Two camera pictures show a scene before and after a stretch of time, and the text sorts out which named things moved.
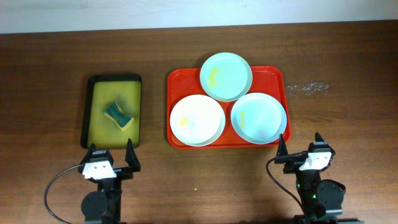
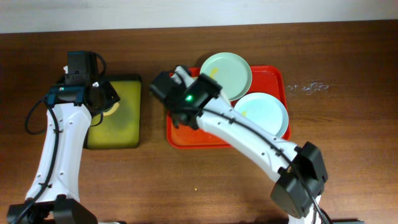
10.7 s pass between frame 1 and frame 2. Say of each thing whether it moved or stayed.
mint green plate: stayed
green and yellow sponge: moved
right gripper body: moved
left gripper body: moved
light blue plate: stayed
